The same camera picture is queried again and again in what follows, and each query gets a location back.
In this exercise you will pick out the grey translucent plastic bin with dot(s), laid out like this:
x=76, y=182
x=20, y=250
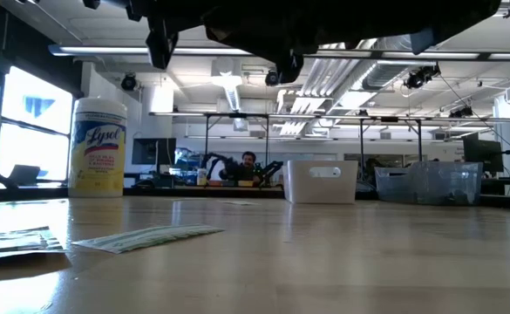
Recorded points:
x=433, y=183

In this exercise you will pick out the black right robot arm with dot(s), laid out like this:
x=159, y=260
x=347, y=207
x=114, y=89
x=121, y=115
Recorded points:
x=455, y=13

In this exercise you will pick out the black monitor on mount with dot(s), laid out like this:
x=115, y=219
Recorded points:
x=483, y=154

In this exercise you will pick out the black background monitor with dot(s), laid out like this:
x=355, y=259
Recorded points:
x=154, y=151

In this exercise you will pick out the white yellow bottle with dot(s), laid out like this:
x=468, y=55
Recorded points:
x=201, y=178

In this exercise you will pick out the black background robot arm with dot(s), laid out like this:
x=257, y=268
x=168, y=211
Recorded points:
x=272, y=168
x=219, y=157

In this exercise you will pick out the white plastic bin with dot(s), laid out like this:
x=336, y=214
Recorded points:
x=298, y=187

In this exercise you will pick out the green-striped bandage wrapper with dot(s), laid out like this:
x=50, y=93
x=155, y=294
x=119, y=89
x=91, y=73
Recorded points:
x=15, y=244
x=145, y=237

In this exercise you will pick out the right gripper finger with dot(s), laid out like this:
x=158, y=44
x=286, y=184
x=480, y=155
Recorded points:
x=290, y=67
x=162, y=43

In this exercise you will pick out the black track spotlight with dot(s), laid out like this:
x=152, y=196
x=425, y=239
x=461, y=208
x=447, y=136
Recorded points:
x=129, y=83
x=420, y=77
x=271, y=79
x=460, y=112

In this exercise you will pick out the black background workstation frame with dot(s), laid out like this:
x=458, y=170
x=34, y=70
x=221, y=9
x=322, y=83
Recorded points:
x=237, y=115

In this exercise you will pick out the person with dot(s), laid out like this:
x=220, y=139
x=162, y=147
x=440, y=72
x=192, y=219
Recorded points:
x=246, y=170

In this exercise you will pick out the open laptop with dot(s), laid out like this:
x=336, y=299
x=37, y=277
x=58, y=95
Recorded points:
x=24, y=174

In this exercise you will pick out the overhead light bar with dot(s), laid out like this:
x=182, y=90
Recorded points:
x=106, y=50

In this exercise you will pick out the yellow Lysol wipes canister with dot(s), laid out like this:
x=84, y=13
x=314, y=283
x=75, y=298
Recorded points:
x=97, y=165

